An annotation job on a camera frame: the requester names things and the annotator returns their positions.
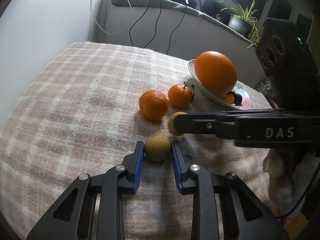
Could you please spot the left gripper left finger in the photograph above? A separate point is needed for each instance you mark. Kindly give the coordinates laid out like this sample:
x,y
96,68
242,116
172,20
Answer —
x,y
71,215

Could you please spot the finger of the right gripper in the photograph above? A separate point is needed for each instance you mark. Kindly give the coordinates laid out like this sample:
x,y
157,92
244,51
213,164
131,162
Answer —
x,y
241,112
223,126

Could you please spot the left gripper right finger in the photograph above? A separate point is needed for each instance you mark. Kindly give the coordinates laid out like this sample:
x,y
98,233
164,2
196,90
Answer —
x,y
244,216

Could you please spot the mandarin with leaf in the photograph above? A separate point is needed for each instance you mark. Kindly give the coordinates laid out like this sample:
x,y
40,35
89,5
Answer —
x,y
181,95

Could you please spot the brown kiwi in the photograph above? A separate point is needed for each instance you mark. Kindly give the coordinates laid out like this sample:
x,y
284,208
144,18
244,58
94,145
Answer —
x,y
171,125
157,148

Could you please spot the dark plum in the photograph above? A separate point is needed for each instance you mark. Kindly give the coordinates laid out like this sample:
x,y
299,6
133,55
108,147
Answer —
x,y
231,92
237,99

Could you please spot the mandarin without leaf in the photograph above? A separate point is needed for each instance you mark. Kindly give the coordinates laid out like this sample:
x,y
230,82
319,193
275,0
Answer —
x,y
153,105

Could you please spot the small kumquat on plate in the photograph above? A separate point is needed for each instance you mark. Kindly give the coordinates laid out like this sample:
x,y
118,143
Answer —
x,y
229,99

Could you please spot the floral white plate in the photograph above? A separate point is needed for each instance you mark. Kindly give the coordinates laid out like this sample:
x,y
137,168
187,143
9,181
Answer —
x,y
238,89

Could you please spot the large orange outside plate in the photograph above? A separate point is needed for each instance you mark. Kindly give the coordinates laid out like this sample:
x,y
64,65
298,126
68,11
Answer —
x,y
216,72

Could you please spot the orange plastic bag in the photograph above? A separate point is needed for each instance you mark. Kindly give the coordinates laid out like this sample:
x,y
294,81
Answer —
x,y
294,226

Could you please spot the potted spider plant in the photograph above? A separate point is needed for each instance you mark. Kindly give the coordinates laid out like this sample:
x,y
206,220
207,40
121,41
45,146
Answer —
x,y
244,22

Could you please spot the white cloth bundle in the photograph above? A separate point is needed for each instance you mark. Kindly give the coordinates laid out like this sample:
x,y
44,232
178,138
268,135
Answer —
x,y
290,172

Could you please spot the grey windowsill cushion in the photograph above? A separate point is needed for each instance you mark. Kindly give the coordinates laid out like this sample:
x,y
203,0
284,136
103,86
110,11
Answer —
x,y
170,5

